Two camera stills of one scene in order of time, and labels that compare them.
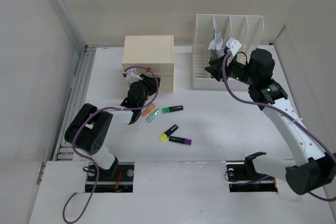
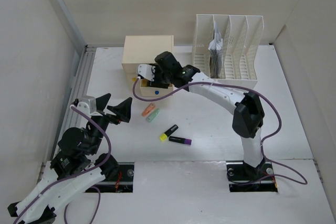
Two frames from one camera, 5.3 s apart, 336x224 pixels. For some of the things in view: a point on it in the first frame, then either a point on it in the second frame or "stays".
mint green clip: x=151 y=116 stays
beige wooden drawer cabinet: x=156 y=52 stays
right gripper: x=216 y=69 -> x=155 y=83
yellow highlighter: x=163 y=137 stays
